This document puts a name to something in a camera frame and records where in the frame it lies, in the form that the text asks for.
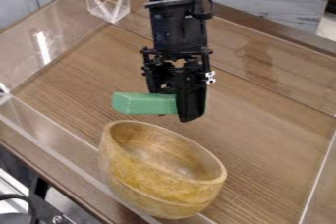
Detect clear acrylic corner bracket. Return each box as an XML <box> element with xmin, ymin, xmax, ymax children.
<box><xmin>85</xmin><ymin>0</ymin><xmax>129</xmax><ymax>24</ymax></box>

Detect brown wooden bowl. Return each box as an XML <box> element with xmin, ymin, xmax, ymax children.
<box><xmin>99</xmin><ymin>120</ymin><xmax>227</xmax><ymax>219</ymax></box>

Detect clear acrylic tray walls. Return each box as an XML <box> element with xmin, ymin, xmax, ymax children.
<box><xmin>0</xmin><ymin>0</ymin><xmax>336</xmax><ymax>224</ymax></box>

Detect green rectangular block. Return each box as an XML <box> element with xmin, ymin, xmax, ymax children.
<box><xmin>112</xmin><ymin>92</ymin><xmax>177</xmax><ymax>115</ymax></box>

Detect black table leg bracket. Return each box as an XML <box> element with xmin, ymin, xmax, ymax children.
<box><xmin>29</xmin><ymin>177</ymin><xmax>75</xmax><ymax>224</ymax></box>

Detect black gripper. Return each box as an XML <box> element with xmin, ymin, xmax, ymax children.
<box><xmin>140</xmin><ymin>0</ymin><xmax>215</xmax><ymax>123</ymax></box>

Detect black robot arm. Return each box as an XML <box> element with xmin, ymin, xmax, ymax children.
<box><xmin>140</xmin><ymin>0</ymin><xmax>213</xmax><ymax>123</ymax></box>

